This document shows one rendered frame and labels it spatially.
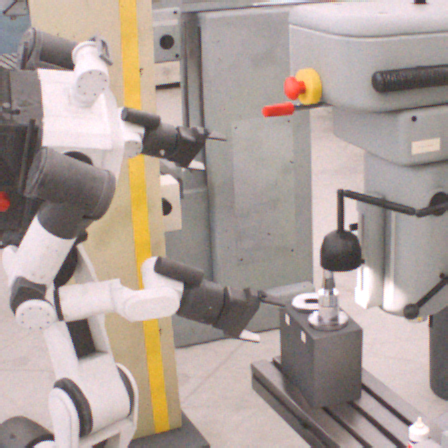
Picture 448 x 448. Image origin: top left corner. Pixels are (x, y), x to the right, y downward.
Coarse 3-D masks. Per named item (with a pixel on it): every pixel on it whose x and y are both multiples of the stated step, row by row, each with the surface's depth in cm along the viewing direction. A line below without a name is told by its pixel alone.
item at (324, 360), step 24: (288, 312) 216; (312, 312) 214; (288, 336) 219; (312, 336) 204; (336, 336) 204; (360, 336) 206; (288, 360) 221; (312, 360) 205; (336, 360) 206; (360, 360) 208; (312, 384) 207; (336, 384) 208; (360, 384) 211
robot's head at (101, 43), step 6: (96, 36) 179; (84, 42) 179; (96, 42) 177; (102, 42) 179; (108, 42) 181; (102, 48) 176; (108, 48) 179; (102, 54) 174; (108, 54) 177; (108, 60) 175
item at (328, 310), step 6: (318, 300) 207; (324, 300) 205; (330, 300) 205; (336, 300) 206; (318, 306) 207; (324, 306) 206; (330, 306) 206; (336, 306) 206; (318, 312) 208; (324, 312) 206; (330, 312) 206; (336, 312) 207; (318, 318) 208; (324, 318) 207; (330, 318) 207; (336, 318) 207
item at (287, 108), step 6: (288, 102) 165; (318, 102) 167; (324, 102) 168; (264, 108) 163; (270, 108) 163; (276, 108) 163; (282, 108) 164; (288, 108) 164; (294, 108) 165; (300, 108) 166; (306, 108) 166; (312, 108) 167; (264, 114) 163; (270, 114) 163; (276, 114) 164; (282, 114) 164; (288, 114) 165
